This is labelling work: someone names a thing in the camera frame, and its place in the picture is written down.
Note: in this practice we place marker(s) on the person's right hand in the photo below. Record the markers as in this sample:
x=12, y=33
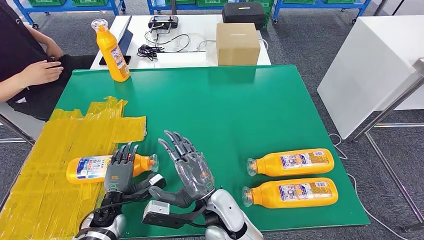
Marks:
x=41, y=73

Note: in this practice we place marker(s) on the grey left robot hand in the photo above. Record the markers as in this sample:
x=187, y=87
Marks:
x=119, y=177

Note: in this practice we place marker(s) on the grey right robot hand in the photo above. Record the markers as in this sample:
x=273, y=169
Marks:
x=193, y=175

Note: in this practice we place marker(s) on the orange bottle with clear cap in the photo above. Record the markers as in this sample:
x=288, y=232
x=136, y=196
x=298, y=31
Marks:
x=270, y=165
x=266, y=196
x=107, y=44
x=87, y=169

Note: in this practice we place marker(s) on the person's right forearm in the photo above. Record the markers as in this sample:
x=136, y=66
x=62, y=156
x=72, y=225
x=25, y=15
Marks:
x=11, y=89

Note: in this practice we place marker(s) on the person's left forearm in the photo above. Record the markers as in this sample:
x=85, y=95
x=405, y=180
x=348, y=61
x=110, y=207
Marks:
x=46, y=43

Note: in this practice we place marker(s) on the person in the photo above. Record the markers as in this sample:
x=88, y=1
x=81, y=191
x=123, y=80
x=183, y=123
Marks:
x=16, y=46

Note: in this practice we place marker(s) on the grey chair seat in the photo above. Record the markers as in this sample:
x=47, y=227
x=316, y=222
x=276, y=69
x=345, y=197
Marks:
x=18, y=121

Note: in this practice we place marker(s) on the black phone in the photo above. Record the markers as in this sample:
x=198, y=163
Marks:
x=104, y=61

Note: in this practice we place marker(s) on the green table mat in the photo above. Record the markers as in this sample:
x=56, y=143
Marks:
x=205, y=106

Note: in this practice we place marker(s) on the green plastic crate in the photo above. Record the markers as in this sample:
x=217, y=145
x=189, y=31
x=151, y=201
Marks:
x=268, y=13
x=339, y=1
x=89, y=2
x=180, y=2
x=212, y=2
x=298, y=1
x=46, y=2

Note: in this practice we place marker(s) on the blue metal rack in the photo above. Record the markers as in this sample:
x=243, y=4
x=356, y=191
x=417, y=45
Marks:
x=318, y=6
x=69, y=7
x=185, y=8

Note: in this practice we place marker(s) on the yellow taped cardboard sheet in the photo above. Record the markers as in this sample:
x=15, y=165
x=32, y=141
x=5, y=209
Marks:
x=49, y=149

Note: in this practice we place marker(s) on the tablet in blue-grey case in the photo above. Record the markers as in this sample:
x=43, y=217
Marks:
x=127, y=39

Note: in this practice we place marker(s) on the black remote controller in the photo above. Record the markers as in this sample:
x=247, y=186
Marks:
x=163, y=21

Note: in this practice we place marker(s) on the brown cardboard box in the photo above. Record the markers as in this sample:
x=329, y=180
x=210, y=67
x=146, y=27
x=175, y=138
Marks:
x=238, y=46

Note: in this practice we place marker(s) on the white table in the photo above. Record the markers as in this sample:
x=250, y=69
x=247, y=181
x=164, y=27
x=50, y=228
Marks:
x=198, y=23

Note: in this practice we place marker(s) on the black hard case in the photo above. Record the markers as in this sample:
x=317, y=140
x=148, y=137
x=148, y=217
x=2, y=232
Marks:
x=244, y=15

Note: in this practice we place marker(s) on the white cabinet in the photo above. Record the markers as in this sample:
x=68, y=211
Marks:
x=364, y=69

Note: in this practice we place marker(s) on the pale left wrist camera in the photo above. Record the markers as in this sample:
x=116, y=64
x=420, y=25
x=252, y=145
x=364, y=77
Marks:
x=157, y=180

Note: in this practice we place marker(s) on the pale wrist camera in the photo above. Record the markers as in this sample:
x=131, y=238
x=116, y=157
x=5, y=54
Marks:
x=157, y=208
x=157, y=180

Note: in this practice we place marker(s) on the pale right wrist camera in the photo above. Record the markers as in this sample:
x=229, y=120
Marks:
x=157, y=208

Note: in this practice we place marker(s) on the steel tube frame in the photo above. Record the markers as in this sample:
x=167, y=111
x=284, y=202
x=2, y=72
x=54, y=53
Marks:
x=389, y=109

